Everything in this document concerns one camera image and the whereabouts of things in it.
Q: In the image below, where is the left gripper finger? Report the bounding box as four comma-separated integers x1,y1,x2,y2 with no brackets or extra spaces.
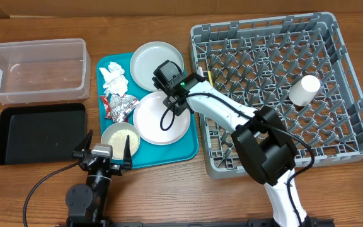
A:
123,135,133,169
74,129,93,152

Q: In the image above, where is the grey round plate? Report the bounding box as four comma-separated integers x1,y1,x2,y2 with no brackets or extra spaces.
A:
130,41,185,91

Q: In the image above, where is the pink round plate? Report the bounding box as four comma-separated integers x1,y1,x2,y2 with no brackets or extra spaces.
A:
133,91,190,145

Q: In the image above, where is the white napkin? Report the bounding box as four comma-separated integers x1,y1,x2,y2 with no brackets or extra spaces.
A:
99,62,129,96

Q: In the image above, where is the white paper cup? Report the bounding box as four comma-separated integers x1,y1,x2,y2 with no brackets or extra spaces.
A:
289,75,321,107

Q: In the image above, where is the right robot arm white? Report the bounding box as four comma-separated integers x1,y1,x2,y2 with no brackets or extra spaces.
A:
153,60,311,226

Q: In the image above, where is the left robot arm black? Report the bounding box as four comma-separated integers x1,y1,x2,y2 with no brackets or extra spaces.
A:
66,131,133,226

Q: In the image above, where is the grey dishwasher rack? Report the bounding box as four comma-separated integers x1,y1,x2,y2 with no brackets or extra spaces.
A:
190,12,363,166

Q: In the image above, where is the grey bowl with grains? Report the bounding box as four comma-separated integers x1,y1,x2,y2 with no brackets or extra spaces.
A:
101,122,141,160

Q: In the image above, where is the white plastic fork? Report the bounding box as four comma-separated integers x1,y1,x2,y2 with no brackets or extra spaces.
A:
199,67,204,77

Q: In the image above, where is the yellow plastic utensil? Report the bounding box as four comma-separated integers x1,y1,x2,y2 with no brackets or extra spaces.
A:
207,71,214,87

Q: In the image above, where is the red snack wrapper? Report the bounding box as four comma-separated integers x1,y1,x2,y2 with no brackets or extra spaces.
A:
99,95,112,119

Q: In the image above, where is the silver foil wrapper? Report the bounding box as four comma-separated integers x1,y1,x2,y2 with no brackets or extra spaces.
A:
109,94,140,123

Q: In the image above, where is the teal serving tray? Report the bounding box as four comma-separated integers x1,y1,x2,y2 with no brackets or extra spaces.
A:
96,52,199,169

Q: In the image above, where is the black plastic tray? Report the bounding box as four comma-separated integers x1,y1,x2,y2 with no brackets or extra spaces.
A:
0,103,87,165

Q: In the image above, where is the clear plastic bin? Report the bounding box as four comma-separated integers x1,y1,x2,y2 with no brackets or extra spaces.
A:
0,38,91,105

